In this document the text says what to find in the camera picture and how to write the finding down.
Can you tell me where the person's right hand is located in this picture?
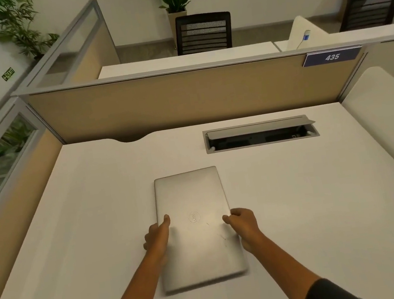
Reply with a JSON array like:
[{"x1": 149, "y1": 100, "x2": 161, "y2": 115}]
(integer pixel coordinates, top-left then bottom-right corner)
[{"x1": 221, "y1": 205, "x2": 266, "y2": 257}]

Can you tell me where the person's left hand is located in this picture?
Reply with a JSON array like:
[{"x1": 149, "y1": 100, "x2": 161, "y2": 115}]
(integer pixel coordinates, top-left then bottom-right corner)
[{"x1": 140, "y1": 214, "x2": 177, "y2": 268}]

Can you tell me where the silver laptop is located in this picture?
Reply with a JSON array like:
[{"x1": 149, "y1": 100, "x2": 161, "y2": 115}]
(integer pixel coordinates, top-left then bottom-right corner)
[{"x1": 147, "y1": 163, "x2": 252, "y2": 296}]

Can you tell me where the person's right forearm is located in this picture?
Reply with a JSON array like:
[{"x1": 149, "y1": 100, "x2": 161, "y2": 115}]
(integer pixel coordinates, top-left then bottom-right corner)
[{"x1": 242, "y1": 222, "x2": 368, "y2": 299}]

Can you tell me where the person's left forearm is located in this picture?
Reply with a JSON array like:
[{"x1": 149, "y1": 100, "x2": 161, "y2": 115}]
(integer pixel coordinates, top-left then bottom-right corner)
[{"x1": 82, "y1": 249, "x2": 175, "y2": 299}]

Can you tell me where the beige cubicle partition panel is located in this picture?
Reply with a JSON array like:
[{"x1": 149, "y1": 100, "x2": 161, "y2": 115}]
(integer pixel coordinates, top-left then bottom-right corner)
[{"x1": 11, "y1": 40, "x2": 376, "y2": 158}]

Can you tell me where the glass cubicle side partition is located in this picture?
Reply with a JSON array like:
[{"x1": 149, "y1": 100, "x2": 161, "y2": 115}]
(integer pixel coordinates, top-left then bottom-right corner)
[
  {"x1": 0, "y1": 91, "x2": 85, "y2": 299},
  {"x1": 4, "y1": 0, "x2": 123, "y2": 94}
]

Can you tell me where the white desk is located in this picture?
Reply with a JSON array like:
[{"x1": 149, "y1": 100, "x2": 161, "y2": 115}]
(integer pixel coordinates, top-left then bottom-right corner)
[{"x1": 96, "y1": 40, "x2": 282, "y2": 80}]

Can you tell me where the white curved desk divider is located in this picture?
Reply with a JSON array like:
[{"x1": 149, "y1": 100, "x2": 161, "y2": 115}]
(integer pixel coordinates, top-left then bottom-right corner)
[
  {"x1": 337, "y1": 64, "x2": 394, "y2": 217},
  {"x1": 282, "y1": 12, "x2": 331, "y2": 51}
]

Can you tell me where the black mesh office chair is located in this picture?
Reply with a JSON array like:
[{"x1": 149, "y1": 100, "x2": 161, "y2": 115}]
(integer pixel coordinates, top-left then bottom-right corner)
[
  {"x1": 335, "y1": 0, "x2": 394, "y2": 33},
  {"x1": 172, "y1": 9, "x2": 235, "y2": 56}
]

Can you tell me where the blue desk number sign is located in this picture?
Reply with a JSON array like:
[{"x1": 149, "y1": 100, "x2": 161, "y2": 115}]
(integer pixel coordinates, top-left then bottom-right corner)
[{"x1": 301, "y1": 45, "x2": 364, "y2": 68}]

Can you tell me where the green exit sign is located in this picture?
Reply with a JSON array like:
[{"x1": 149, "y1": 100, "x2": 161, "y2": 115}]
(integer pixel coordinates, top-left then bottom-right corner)
[{"x1": 1, "y1": 66, "x2": 17, "y2": 82}]

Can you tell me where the tall leafy green plant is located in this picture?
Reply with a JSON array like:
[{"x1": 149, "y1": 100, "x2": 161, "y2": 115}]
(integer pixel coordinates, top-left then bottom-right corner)
[{"x1": 0, "y1": 0, "x2": 63, "y2": 67}]

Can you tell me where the grey desk cable box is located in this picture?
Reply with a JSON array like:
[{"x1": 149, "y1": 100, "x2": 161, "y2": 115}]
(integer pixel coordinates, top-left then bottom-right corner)
[{"x1": 202, "y1": 113, "x2": 321, "y2": 155}]

